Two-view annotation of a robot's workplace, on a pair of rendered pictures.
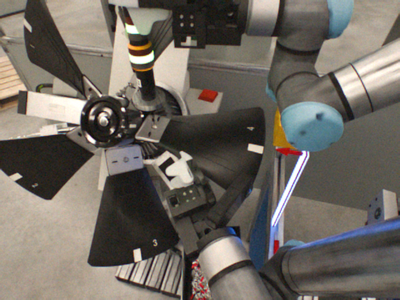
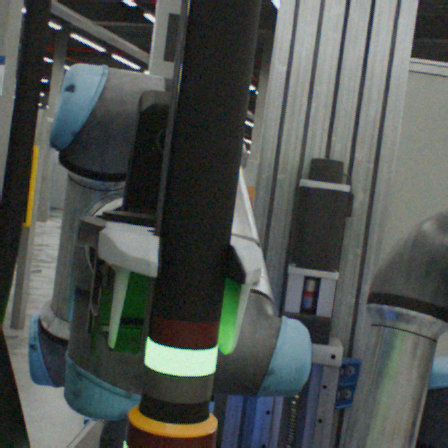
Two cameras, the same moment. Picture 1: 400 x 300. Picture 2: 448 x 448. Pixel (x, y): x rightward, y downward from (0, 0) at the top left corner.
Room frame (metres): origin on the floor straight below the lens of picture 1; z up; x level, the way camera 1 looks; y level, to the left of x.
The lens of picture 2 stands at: (0.53, 0.41, 1.49)
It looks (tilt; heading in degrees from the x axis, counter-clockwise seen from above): 3 degrees down; 250
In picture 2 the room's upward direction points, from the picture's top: 7 degrees clockwise
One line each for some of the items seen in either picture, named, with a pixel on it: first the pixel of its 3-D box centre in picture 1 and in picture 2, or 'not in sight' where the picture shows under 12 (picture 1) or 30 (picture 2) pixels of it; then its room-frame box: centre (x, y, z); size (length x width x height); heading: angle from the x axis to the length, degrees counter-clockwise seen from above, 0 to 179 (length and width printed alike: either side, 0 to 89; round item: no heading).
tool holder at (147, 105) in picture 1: (144, 79); not in sight; (0.45, 0.11, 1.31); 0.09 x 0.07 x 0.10; 21
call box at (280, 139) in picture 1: (290, 124); not in sight; (0.64, -0.31, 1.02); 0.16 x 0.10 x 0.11; 166
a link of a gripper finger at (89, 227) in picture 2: not in sight; (121, 238); (0.46, 0.04, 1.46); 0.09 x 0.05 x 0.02; 77
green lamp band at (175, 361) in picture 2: (136, 25); (181, 353); (0.44, 0.11, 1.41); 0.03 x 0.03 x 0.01
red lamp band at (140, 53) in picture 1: (140, 47); (171, 431); (0.44, 0.11, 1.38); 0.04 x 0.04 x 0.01
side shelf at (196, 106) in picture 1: (182, 103); not in sight; (1.00, 0.09, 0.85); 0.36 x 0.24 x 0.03; 76
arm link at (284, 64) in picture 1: (292, 75); (130, 350); (0.40, -0.17, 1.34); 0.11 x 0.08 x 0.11; 176
